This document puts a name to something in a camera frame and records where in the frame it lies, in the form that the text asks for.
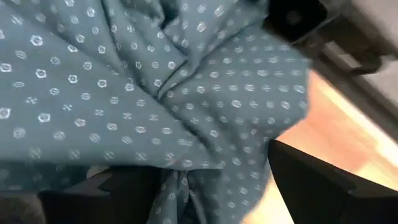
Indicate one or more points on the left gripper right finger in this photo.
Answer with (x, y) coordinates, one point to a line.
(326, 199)

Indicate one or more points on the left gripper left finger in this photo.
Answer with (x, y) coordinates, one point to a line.
(124, 199)

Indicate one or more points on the teal dotted shirt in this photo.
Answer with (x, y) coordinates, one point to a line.
(124, 93)

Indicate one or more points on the black aluminium table frame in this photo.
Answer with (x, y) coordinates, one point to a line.
(295, 18)

